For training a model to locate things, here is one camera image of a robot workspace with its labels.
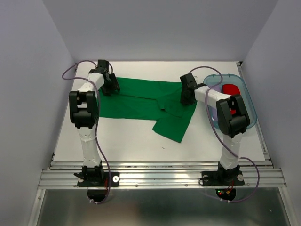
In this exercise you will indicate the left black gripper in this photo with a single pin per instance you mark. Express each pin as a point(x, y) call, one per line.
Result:
point(114, 86)

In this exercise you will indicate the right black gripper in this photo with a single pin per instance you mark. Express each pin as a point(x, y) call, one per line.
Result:
point(183, 99)

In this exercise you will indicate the green t shirt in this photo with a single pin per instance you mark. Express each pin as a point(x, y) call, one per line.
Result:
point(150, 100)

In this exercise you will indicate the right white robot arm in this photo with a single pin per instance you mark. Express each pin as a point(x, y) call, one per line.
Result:
point(233, 120)

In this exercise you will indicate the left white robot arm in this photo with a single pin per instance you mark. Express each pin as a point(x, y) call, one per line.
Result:
point(84, 114)

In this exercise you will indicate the translucent blue plastic bin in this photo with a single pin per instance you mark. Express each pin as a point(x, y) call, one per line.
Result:
point(237, 81)

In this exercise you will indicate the lavender t shirt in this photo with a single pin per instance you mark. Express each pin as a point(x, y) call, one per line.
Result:
point(213, 111)

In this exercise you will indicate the red t shirt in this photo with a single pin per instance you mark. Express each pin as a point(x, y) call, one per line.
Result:
point(232, 90)

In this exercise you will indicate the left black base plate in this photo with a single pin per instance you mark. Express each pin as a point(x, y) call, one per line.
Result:
point(100, 182)

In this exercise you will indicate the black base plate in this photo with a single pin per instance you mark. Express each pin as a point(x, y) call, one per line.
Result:
point(214, 178)
point(100, 182)

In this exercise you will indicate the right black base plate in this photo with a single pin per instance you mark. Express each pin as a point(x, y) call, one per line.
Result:
point(214, 178)

